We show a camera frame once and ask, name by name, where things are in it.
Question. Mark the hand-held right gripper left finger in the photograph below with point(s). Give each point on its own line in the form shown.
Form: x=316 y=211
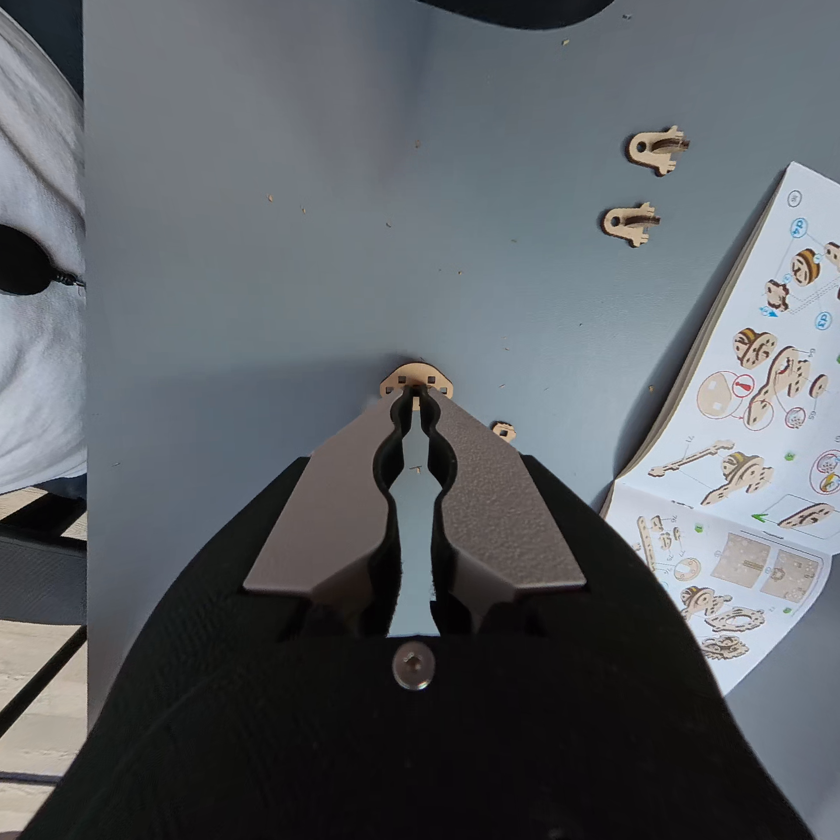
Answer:
x=328 y=518

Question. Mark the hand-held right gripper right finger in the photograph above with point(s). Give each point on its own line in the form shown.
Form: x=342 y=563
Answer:
x=505 y=518

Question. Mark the wooden plate part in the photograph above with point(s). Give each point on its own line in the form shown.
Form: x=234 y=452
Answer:
x=417 y=374

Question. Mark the grey desk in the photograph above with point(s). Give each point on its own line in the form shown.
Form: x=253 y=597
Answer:
x=262 y=197

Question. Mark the small square wooden nut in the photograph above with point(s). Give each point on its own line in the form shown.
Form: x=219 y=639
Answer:
x=502 y=431

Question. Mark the illustrated instruction booklet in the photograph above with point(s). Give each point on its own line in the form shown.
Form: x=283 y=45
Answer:
x=722 y=525

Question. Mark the black round device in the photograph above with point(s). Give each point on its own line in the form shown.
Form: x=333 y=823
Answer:
x=23 y=259

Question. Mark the dark rounded object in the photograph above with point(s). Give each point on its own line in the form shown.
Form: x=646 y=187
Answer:
x=512 y=10

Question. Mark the wooden bracket part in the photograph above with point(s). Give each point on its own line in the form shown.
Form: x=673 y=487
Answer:
x=649 y=149
x=627 y=223

